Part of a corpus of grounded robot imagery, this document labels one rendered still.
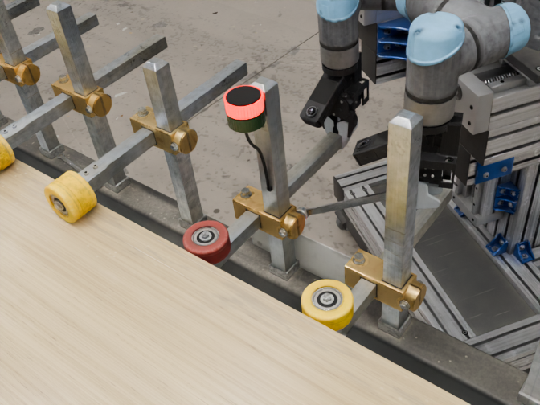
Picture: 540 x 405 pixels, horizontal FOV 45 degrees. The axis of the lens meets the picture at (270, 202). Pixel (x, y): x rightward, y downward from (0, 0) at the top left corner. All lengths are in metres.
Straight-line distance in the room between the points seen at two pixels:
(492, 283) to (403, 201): 1.03
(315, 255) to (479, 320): 0.74
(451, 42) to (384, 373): 0.46
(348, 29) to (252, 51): 2.25
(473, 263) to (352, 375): 1.13
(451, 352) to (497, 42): 0.54
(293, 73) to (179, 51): 0.68
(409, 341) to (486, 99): 0.47
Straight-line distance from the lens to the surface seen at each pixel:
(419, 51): 0.93
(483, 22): 1.00
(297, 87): 3.12
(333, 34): 1.23
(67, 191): 1.18
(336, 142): 1.36
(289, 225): 1.17
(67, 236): 1.21
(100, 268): 1.13
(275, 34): 3.60
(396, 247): 1.04
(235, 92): 1.01
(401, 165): 0.93
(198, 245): 1.10
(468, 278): 1.97
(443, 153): 1.05
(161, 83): 1.20
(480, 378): 1.19
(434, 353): 1.20
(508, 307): 1.92
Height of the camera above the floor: 1.69
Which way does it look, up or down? 42 degrees down
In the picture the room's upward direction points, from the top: 7 degrees counter-clockwise
